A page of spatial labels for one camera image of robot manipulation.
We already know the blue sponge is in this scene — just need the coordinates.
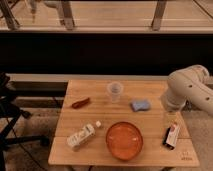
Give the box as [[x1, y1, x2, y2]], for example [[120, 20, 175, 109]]
[[131, 100, 151, 112]]

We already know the small white cube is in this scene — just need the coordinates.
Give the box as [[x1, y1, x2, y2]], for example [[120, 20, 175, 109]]
[[96, 121, 102, 128]]

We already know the red brown marker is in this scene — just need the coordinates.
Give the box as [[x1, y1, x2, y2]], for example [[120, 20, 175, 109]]
[[71, 98, 90, 109]]

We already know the translucent plastic cup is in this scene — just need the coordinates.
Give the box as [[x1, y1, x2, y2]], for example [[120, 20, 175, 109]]
[[107, 82, 123, 103]]

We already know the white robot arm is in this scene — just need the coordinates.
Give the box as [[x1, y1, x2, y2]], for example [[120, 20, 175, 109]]
[[160, 65, 213, 127]]

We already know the wooden table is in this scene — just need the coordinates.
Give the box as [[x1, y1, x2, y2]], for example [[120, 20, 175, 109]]
[[49, 80, 199, 167]]

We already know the black white red eraser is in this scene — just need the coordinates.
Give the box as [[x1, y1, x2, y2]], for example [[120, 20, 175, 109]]
[[163, 122, 180, 150]]

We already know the white tube bottle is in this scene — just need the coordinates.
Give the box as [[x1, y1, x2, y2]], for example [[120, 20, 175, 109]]
[[67, 124, 95, 149]]

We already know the orange round bowl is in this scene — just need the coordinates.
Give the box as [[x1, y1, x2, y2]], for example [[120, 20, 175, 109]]
[[105, 122, 144, 161]]

